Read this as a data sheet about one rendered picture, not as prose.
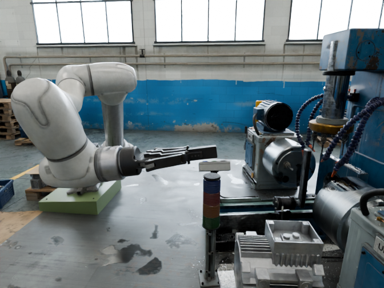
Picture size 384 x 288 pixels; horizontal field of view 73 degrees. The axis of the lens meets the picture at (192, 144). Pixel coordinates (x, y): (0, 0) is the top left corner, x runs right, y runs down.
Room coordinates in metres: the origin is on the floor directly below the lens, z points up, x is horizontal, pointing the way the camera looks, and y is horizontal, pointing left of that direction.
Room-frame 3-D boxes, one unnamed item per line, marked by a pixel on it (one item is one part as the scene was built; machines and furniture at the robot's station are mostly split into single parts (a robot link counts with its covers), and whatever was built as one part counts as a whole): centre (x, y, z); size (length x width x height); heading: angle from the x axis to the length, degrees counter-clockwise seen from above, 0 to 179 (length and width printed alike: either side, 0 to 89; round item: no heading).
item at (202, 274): (0.80, -0.07, 1.01); 0.08 x 0.08 x 0.42; 4
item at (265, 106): (1.77, -0.51, 1.16); 0.33 x 0.26 x 0.42; 4
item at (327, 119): (1.14, -0.63, 1.43); 0.18 x 0.18 x 0.48
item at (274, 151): (1.49, -0.56, 1.04); 0.37 x 0.25 x 0.25; 4
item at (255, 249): (0.60, -0.23, 1.01); 0.20 x 0.19 x 0.19; 87
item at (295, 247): (0.60, -0.27, 1.11); 0.12 x 0.11 x 0.07; 87
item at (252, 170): (1.73, -0.55, 0.99); 0.35 x 0.31 x 0.37; 4
